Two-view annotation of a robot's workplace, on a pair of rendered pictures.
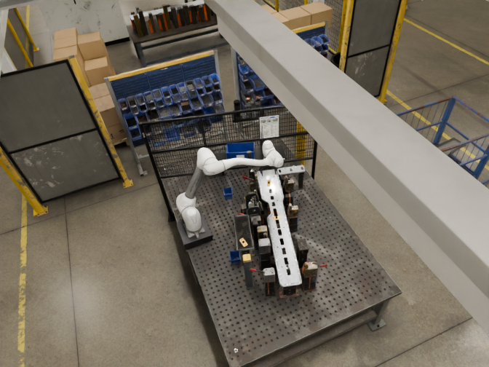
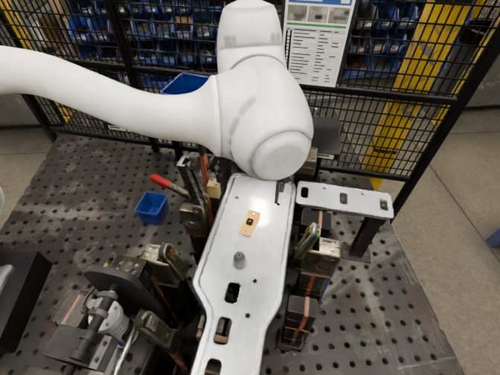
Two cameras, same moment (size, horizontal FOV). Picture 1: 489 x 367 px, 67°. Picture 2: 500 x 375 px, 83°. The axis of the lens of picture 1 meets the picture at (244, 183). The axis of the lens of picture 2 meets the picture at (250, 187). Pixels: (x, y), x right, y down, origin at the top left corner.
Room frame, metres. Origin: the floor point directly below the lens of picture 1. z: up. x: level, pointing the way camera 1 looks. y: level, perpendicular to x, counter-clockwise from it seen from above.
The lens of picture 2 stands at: (2.19, -0.37, 1.68)
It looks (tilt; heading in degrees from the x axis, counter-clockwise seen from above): 48 degrees down; 14
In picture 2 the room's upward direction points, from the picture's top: straight up
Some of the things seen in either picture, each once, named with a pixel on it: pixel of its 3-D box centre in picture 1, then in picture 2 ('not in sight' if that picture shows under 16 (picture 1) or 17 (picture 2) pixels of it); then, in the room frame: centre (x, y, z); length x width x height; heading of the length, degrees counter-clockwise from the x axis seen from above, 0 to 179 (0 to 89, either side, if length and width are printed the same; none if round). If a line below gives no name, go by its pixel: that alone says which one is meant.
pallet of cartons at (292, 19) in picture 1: (287, 48); not in sight; (6.20, -1.01, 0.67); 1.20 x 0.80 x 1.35; 110
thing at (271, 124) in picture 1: (269, 127); (313, 42); (3.21, -0.33, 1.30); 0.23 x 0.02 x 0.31; 92
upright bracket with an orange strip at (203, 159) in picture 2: not in sight; (210, 200); (2.74, -0.09, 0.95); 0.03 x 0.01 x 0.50; 2
